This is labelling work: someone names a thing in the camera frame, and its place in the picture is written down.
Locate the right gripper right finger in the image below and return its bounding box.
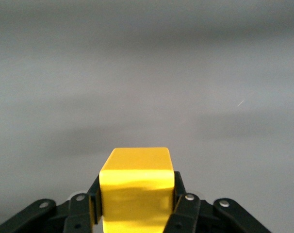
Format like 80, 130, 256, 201
163, 171, 281, 233

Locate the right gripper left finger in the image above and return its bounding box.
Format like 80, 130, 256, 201
0, 174, 103, 233

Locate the yellow cube block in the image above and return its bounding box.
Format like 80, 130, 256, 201
98, 147, 175, 233

